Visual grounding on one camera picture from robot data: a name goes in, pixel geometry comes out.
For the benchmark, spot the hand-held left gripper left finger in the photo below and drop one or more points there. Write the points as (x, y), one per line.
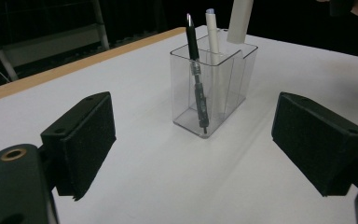
(84, 140)

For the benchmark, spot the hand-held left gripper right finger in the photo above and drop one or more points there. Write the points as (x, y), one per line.
(317, 140)

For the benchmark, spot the white glue stick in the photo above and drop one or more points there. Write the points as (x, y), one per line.
(239, 21)

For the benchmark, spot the white metal stand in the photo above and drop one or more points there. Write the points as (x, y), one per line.
(52, 43)

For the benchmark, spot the white table mat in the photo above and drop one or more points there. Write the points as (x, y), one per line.
(167, 174)

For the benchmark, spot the clear acrylic pen holder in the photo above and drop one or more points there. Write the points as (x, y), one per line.
(183, 93)

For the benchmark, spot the black gel pen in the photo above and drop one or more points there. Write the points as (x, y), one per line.
(192, 40)

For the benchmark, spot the white marker pen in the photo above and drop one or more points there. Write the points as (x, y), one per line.
(212, 34)

